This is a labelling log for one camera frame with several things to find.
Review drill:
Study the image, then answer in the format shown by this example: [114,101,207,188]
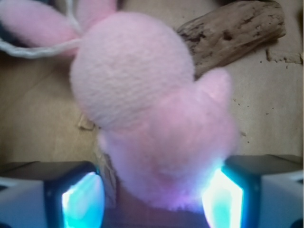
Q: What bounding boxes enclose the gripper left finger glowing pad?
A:
[0,161,105,228]

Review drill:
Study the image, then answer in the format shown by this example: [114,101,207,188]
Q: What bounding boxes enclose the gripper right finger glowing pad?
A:
[202,155,304,228]

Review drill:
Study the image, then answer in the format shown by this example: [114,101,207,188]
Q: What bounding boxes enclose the pink plush bunny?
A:
[0,0,239,212]

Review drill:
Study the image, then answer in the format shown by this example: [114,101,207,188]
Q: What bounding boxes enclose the brown wood piece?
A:
[177,0,286,79]

